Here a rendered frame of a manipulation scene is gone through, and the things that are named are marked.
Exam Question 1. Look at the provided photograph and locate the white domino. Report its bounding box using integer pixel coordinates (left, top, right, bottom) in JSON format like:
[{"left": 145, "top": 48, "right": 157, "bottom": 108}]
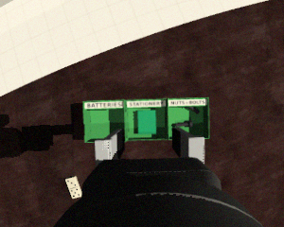
[{"left": 65, "top": 176, "right": 81, "bottom": 199}]

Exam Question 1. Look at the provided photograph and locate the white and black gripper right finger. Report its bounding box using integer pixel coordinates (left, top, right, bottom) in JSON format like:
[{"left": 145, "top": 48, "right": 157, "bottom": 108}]
[{"left": 172, "top": 128, "right": 204, "bottom": 163}]

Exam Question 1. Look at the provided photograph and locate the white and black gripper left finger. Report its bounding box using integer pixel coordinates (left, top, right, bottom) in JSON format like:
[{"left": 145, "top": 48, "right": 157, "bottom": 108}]
[{"left": 94, "top": 129, "right": 125, "bottom": 167}]

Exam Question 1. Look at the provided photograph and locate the green three-compartment bin rack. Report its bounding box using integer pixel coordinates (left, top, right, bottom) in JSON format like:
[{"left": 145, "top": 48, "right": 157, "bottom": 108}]
[{"left": 82, "top": 97, "right": 209, "bottom": 143}]

